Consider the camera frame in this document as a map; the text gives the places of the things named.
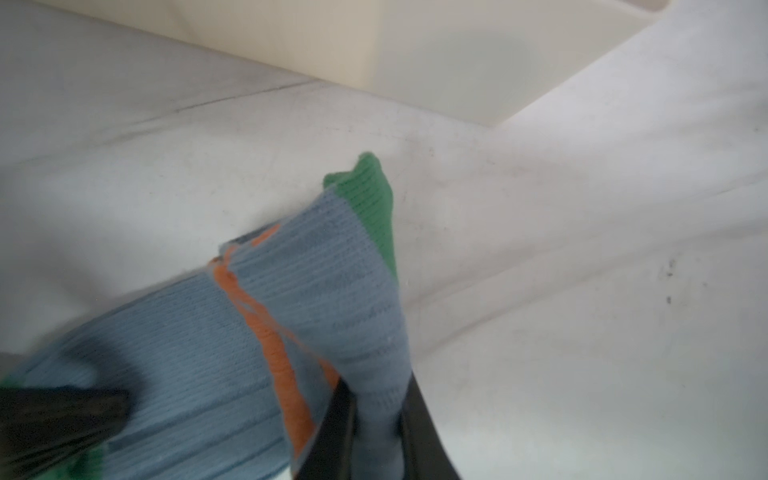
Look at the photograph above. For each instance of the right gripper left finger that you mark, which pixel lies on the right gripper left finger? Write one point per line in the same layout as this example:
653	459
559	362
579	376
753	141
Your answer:
329	457

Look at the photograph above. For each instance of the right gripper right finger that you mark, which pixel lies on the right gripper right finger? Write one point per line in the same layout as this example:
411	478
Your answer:
424	455

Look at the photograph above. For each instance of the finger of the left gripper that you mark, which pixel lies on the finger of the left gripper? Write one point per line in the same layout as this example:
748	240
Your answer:
59	432

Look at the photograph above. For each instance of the blue orange green sock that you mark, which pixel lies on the blue orange green sock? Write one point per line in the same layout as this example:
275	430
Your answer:
232	369

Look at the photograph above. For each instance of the cream divided organizer tray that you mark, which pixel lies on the cream divided organizer tray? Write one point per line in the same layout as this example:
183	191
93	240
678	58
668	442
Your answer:
479	61

